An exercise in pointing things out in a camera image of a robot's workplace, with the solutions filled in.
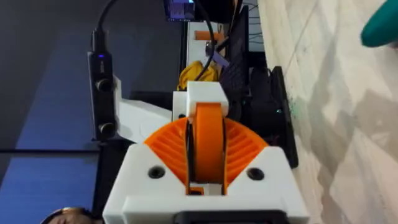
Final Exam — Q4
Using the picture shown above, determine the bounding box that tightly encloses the thin black cable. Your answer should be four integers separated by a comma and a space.
192, 0, 216, 82

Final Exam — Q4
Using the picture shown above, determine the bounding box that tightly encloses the yellow crumpled cloth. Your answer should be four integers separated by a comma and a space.
177, 60, 219, 91

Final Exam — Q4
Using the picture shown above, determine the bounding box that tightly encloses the black camera cable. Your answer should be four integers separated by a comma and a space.
91, 0, 125, 54

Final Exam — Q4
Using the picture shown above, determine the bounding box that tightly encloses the teal rounded object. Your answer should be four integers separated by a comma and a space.
359, 0, 398, 49

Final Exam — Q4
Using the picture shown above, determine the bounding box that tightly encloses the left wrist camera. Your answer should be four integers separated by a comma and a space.
88, 51, 118, 141

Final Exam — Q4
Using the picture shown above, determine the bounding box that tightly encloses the white box with orange bar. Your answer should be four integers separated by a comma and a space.
185, 21, 225, 68

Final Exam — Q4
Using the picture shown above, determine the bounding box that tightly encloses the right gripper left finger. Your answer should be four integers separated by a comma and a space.
102, 118, 191, 224

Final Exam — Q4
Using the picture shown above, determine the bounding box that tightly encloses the black mesh panel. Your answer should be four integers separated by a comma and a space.
219, 5, 250, 94

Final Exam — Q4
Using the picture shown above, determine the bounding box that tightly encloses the computer monitor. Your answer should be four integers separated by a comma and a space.
162, 0, 197, 22

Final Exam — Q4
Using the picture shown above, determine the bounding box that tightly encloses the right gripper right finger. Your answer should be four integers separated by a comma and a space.
223, 118, 309, 224

